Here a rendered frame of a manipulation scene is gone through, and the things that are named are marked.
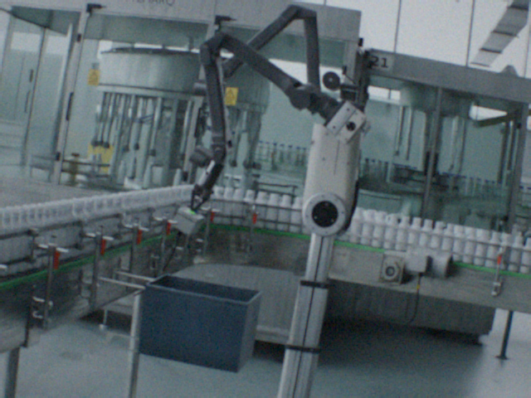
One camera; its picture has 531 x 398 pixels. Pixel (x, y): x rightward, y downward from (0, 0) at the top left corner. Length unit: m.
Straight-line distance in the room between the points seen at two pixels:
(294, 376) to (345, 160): 0.83
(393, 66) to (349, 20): 1.92
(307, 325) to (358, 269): 1.17
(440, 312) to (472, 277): 3.92
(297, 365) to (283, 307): 2.97
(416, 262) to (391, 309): 4.01
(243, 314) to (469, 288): 2.02
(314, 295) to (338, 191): 0.39
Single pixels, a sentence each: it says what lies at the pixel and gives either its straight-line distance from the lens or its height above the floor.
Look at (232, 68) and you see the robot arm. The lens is 4.30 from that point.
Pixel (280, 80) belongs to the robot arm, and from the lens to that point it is 3.83.
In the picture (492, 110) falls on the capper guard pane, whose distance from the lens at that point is 8.88.
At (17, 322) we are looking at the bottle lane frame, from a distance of 2.64.
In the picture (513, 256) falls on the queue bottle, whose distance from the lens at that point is 4.98.
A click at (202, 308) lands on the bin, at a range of 3.19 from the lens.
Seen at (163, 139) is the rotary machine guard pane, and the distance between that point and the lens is 7.12.
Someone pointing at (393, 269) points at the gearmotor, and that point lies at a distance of 4.99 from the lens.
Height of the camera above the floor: 1.42
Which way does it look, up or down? 3 degrees down
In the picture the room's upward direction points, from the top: 9 degrees clockwise
